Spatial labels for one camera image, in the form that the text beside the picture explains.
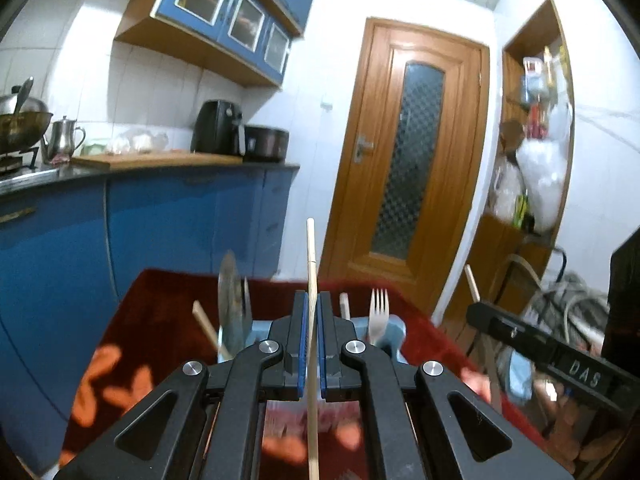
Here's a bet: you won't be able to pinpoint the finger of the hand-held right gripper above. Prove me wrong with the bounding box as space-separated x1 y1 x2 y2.
466 300 561 363

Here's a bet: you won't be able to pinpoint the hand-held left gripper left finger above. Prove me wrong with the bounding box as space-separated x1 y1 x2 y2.
52 290 308 480

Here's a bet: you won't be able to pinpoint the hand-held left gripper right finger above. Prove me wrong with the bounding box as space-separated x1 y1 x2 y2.
317 290 576 480

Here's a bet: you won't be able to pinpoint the wooden chopstick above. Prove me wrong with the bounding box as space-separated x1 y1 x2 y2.
192 300 222 357
464 265 503 413
306 217 321 480

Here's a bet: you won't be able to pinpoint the metal table knife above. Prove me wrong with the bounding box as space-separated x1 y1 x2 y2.
242 277 253 343

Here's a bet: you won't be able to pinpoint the light blue utensil box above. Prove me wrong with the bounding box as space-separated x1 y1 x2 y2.
216 312 408 436

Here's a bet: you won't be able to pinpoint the white plastic fork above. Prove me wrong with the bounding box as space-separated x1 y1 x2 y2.
368 287 391 347

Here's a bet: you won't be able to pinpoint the metal fork smiley handle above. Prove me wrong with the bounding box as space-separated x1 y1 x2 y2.
218 251 241 358

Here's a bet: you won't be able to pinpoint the person's right hand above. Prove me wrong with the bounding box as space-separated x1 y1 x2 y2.
547 400 632 467

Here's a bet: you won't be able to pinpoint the red floral blanket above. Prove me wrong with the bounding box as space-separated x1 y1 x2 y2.
60 267 551 480

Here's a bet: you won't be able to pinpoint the wooden door glass panel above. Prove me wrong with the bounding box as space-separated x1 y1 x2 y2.
320 16 491 328

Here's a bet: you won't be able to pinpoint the white plastic bag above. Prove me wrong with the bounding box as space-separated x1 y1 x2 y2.
515 137 566 233

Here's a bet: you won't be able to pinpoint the blue kitchen base cabinets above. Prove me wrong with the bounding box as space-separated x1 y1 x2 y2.
0 160 301 476

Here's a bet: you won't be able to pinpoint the black rice cooker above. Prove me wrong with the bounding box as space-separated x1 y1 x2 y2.
242 125 291 162

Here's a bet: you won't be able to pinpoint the black air fryer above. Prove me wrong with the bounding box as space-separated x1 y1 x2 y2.
191 100 247 156

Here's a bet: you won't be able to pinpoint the wooden cutting board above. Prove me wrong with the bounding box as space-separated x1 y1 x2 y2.
70 152 244 167

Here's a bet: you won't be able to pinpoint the bottles with red labels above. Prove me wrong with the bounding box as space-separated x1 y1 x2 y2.
522 57 551 138

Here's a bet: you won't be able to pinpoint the clear plastic food bags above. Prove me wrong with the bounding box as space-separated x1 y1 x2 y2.
105 127 171 155

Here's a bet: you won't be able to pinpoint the metal kettle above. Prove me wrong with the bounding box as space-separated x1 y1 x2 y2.
42 116 87 161

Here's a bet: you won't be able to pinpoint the gas stove grate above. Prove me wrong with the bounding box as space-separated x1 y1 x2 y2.
0 147 41 172

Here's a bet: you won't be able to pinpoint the metal wok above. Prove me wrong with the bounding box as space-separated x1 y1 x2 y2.
0 95 54 156

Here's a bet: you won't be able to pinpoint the metal ladle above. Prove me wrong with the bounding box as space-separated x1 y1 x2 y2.
12 76 35 116

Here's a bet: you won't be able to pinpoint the wooden wall shelf niche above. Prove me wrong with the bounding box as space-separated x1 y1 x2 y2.
440 0 576 341

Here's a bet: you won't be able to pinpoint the cream hose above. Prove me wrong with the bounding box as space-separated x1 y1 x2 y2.
492 255 611 361

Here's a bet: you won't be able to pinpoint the blue glass-door wall cabinet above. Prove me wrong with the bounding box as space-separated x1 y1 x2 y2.
114 0 306 88

